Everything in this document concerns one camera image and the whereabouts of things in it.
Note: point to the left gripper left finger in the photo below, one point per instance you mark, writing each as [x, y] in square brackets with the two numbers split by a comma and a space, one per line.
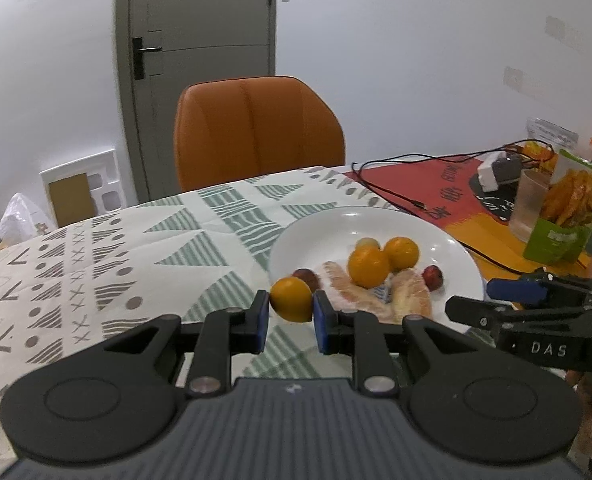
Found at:
[222, 335]

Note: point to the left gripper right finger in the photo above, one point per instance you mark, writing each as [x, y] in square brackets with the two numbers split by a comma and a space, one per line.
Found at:
[362, 337]

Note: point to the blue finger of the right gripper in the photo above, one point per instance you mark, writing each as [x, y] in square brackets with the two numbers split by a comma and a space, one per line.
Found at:
[526, 289]
[482, 314]

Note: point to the large orange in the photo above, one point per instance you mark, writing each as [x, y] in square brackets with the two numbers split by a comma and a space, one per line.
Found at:
[368, 267]

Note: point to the small orange kumquat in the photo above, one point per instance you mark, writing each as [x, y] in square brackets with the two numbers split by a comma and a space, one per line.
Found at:
[291, 298]

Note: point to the dark red jujube right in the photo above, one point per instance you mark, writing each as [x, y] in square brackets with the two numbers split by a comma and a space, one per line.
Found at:
[433, 278]

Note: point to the dark red jujube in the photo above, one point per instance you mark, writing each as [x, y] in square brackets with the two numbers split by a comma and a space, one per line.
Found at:
[309, 278]
[433, 278]

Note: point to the pomelo segment right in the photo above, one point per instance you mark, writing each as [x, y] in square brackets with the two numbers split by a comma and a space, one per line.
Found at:
[409, 295]

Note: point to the green snack bag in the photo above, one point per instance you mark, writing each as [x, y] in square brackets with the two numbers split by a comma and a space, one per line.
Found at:
[564, 221]

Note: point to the dark red jujube left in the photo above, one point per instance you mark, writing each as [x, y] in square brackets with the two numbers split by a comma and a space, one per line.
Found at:
[309, 278]

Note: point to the patterned white tablecloth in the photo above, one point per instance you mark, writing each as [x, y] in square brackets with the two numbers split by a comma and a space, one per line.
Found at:
[191, 254]

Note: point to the small orange in plate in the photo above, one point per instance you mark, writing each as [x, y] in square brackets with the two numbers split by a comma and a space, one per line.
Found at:
[402, 253]

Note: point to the small yellow-green fruit in plate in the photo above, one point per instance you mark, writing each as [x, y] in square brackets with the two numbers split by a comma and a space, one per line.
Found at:
[367, 242]

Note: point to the black device on table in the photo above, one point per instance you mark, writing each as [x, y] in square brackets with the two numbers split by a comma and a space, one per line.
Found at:
[499, 204]

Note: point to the translucent plastic cup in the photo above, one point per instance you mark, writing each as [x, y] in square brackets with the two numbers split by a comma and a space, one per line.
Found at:
[532, 188]

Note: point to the white round plate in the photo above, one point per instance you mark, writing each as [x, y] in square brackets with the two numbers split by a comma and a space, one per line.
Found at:
[330, 235]

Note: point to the white power adapter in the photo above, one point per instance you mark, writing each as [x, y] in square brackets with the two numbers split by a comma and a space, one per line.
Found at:
[499, 168]

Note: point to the red orange table mat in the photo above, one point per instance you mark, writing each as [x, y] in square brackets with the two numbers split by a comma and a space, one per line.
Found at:
[444, 191]

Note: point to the orange leather chair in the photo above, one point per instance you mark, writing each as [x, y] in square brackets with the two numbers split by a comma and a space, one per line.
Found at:
[234, 129]

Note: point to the white plastic bag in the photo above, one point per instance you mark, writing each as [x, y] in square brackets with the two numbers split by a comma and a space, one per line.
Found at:
[23, 220]

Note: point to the grey door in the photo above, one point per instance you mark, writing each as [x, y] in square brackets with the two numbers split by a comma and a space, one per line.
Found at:
[201, 40]

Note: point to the black door handle lock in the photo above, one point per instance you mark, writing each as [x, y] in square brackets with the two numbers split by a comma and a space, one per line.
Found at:
[138, 51]

